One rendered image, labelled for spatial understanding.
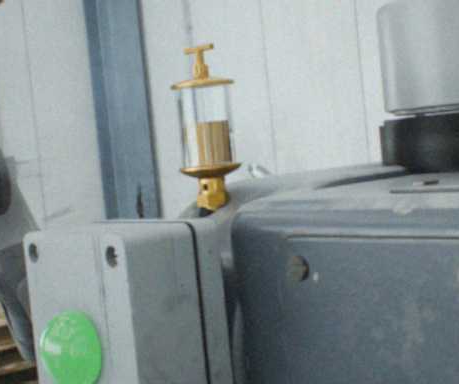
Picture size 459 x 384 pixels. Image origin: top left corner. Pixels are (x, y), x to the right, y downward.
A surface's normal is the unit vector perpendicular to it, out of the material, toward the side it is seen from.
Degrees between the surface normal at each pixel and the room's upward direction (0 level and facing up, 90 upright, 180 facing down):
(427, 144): 90
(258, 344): 90
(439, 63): 90
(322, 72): 90
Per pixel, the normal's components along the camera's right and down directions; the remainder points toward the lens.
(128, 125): 0.65, -0.03
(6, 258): -0.05, -0.65
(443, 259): -0.76, 0.11
